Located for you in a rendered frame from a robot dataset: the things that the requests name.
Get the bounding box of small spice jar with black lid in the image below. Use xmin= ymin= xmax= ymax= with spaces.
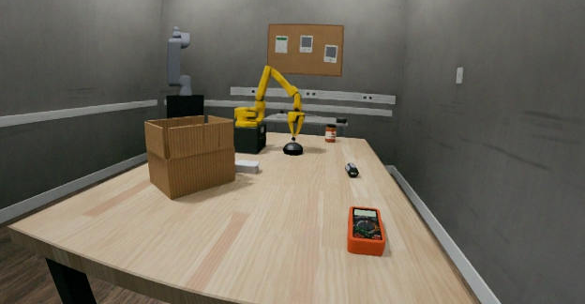
xmin=325 ymin=124 xmax=337 ymax=143

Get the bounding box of orange digital multimeter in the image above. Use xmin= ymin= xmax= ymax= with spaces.
xmin=347 ymin=206 xmax=386 ymax=256

